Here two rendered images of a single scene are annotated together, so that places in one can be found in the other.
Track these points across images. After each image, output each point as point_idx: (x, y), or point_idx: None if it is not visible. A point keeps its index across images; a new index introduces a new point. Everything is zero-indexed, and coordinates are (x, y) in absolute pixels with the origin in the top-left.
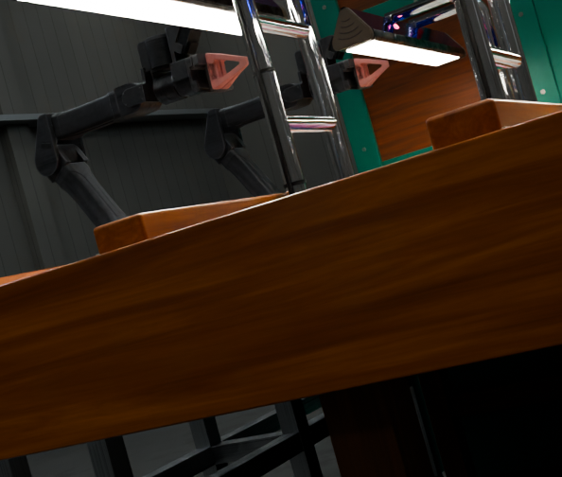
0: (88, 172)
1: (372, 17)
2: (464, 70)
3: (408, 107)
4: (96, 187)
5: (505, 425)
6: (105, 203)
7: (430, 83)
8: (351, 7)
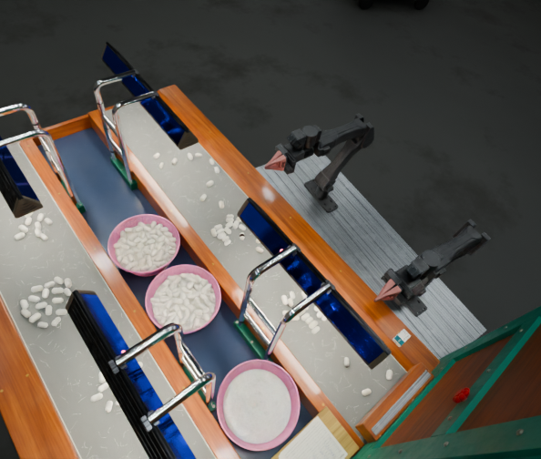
0: (349, 148)
1: (262, 224)
2: (432, 410)
3: (457, 373)
4: (341, 154)
5: None
6: (334, 160)
7: (451, 387)
8: None
